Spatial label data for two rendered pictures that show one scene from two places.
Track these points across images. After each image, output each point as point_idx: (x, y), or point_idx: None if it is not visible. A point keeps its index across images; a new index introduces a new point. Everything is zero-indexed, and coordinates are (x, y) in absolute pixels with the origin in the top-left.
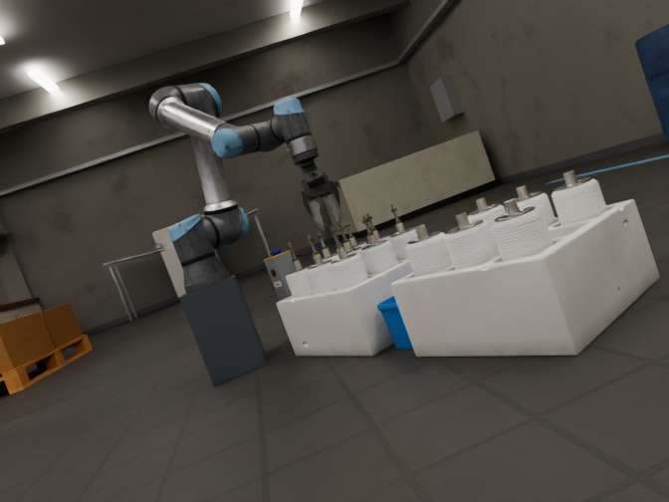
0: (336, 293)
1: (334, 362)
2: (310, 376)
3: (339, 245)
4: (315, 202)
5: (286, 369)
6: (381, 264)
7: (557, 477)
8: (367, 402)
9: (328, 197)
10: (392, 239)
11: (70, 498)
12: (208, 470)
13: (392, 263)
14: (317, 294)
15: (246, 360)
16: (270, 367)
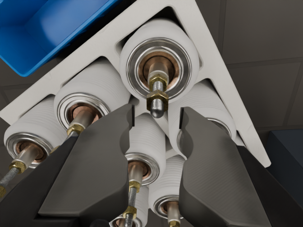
0: (199, 9)
1: (213, 29)
2: (252, 2)
3: (155, 75)
4: (212, 202)
5: (261, 82)
6: (95, 71)
7: None
8: None
9: (102, 196)
10: (52, 135)
11: None
12: None
13: (78, 74)
14: (222, 88)
15: (298, 137)
16: (271, 115)
